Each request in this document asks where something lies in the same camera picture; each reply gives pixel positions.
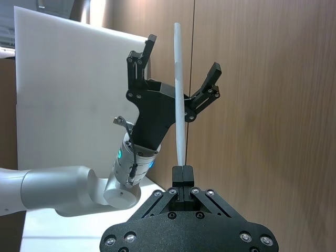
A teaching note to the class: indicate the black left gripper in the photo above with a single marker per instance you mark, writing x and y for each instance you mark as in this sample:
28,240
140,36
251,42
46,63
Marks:
153,115

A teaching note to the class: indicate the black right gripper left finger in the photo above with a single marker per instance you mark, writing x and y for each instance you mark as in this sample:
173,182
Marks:
162,200

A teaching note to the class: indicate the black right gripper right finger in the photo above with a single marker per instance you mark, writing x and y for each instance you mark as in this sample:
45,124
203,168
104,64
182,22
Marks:
207,200

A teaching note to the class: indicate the thin white plastic stick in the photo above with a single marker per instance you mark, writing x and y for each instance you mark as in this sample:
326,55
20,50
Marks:
179,105

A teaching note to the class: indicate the white plastic board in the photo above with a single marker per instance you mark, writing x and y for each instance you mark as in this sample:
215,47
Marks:
65,78

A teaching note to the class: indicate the grey window blind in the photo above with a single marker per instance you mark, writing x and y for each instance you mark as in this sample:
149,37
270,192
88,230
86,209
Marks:
6,23

